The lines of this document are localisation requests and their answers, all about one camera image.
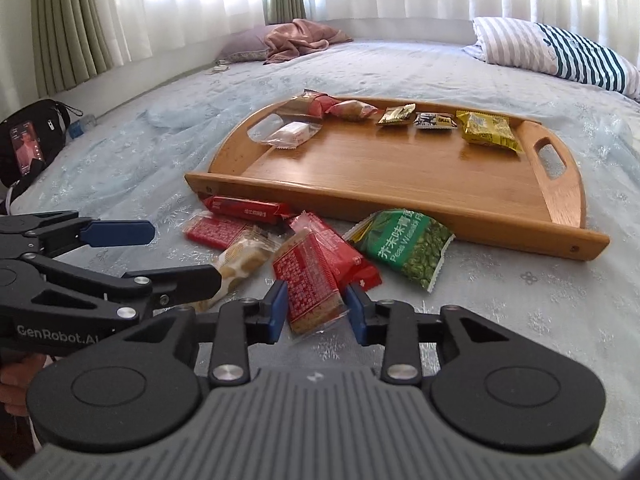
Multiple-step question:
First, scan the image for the red packet with brown bar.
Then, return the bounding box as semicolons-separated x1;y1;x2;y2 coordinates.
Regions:
271;231;350;337

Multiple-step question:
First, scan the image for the flat red snack packet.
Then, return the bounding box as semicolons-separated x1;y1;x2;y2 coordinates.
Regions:
182;211;256;252

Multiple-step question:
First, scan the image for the striped pillow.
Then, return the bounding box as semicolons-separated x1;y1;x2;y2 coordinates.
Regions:
461;16;640;101

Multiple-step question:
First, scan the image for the purple pillow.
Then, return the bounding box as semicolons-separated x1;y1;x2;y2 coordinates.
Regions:
216;25;281;63

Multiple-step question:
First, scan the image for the red and gold snack packet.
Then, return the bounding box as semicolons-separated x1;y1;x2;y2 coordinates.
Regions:
277;89;341;118

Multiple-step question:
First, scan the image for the person's left hand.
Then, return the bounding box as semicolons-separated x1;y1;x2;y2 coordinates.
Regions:
0;355;48;406

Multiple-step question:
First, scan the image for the yellow snack packet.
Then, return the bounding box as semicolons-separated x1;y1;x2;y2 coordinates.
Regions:
455;110;524;154

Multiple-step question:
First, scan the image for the glossy red snack bar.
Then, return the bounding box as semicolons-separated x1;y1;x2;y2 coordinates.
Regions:
202;195;297;226

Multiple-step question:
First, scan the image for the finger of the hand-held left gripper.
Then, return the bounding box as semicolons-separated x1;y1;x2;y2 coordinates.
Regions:
0;211;156;261
20;252;223;323

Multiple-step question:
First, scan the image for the clear nougat packet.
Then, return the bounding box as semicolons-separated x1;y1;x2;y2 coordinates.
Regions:
212;227;283;291

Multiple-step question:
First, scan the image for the black bag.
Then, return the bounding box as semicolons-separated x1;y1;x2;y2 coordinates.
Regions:
0;100;72;188

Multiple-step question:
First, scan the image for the wooden tray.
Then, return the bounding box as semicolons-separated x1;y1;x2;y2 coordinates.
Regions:
184;95;612;262

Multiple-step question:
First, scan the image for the clear packet with white snack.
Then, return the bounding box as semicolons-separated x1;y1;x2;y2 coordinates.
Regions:
247;121;323;151

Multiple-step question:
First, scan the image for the green pea snack packet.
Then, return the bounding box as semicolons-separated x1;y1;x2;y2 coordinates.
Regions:
342;208;457;292

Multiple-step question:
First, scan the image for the pink pastry packet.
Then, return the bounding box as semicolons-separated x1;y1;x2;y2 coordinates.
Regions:
325;100;379;123

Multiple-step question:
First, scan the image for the pink blanket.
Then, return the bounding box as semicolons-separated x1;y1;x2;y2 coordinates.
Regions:
263;18;353;65

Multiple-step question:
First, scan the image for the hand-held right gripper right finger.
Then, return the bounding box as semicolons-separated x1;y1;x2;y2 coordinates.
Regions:
346;282;521;386

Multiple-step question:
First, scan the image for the peanut print snack packet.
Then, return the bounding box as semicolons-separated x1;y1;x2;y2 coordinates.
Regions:
413;111;458;131

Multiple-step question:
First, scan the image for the smartphone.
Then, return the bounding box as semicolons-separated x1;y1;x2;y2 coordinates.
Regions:
9;120;47;177

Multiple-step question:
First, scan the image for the plastic water bottle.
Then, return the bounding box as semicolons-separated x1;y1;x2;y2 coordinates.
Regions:
67;114;97;139

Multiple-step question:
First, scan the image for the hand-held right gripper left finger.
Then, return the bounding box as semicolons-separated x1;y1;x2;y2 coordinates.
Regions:
117;280;290;388

